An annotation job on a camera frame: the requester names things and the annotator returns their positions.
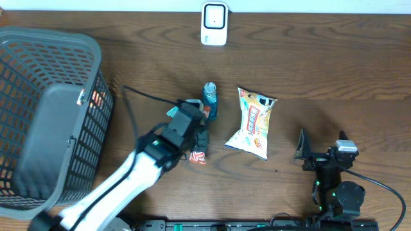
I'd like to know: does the light teal wipes packet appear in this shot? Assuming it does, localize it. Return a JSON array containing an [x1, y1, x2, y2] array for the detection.
[[166, 98, 205, 117]]

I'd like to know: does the red chocolate bar wrapper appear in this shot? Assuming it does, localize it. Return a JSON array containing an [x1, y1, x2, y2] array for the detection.
[[189, 106, 211, 165]]

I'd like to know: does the teal liquid bottle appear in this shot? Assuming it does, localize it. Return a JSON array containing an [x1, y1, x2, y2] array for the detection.
[[203, 82, 218, 121]]

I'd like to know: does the large yellow snack bag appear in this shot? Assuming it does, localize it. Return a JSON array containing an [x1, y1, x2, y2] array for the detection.
[[225, 87, 277, 160]]

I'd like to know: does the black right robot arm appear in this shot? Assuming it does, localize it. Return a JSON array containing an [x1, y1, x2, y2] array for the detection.
[[294, 129, 365, 219]]

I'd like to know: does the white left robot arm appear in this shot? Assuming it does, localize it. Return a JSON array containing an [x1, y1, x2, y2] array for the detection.
[[29, 101, 206, 230]]

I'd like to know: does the white barcode scanner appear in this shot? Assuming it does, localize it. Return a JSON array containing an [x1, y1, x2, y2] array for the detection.
[[200, 2, 229, 46]]

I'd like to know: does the grey plastic lattice basket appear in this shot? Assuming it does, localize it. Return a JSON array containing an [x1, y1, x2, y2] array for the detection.
[[1, 26, 113, 219]]

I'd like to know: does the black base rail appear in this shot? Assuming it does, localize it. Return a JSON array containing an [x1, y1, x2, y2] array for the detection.
[[134, 212, 379, 231]]

